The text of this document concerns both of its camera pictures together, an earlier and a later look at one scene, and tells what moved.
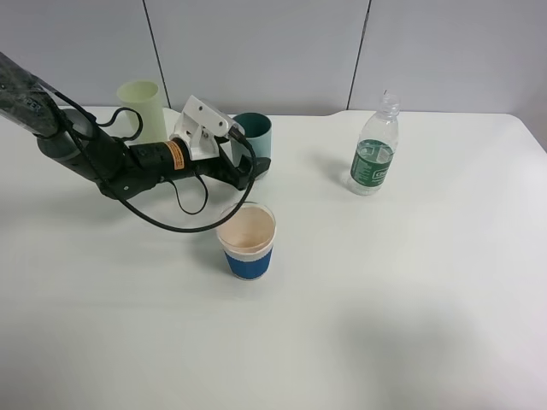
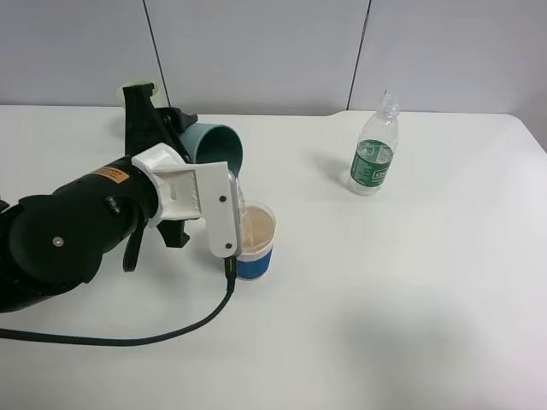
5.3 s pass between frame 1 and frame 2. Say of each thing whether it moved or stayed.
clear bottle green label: stayed
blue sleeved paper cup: stayed
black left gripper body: moved
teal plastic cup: moved
